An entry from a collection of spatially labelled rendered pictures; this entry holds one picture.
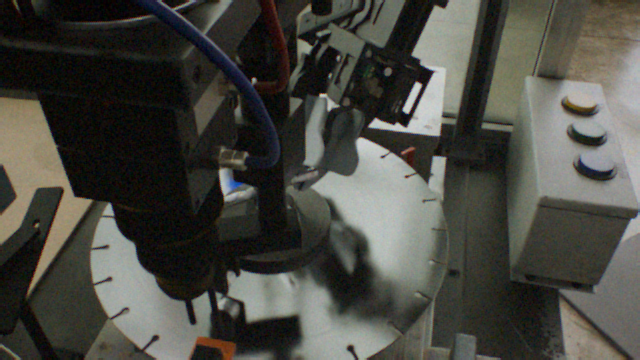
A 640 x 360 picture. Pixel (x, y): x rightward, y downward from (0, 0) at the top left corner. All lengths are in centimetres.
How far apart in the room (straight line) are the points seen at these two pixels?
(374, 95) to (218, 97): 22
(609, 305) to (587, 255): 108
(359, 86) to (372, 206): 15
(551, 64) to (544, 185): 27
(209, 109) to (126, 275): 29
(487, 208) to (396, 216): 35
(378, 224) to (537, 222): 24
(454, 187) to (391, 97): 45
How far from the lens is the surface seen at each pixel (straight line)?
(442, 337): 71
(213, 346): 43
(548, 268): 78
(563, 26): 90
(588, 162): 75
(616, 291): 188
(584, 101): 87
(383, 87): 47
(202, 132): 26
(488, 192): 91
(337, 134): 52
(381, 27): 46
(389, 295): 48
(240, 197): 50
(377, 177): 59
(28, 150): 106
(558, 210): 71
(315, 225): 52
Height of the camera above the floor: 133
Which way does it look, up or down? 41 degrees down
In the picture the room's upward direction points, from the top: straight up
